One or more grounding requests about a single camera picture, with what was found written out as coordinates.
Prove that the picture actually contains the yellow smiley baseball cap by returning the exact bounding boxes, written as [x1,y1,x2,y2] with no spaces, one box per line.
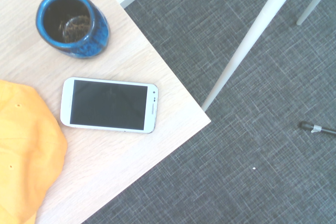
[0,79,68,224]

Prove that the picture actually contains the blue glazed ceramic cup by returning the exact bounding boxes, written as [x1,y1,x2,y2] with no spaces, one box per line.
[35,0,110,59]

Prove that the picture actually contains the white smartphone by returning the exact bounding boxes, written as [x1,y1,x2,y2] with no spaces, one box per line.
[59,77,159,134]

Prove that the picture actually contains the white wooden coat rack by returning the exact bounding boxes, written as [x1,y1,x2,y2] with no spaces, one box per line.
[165,0,336,112]

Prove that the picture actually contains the black tripod camera stand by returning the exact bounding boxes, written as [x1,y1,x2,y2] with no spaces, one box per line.
[299,121,336,137]

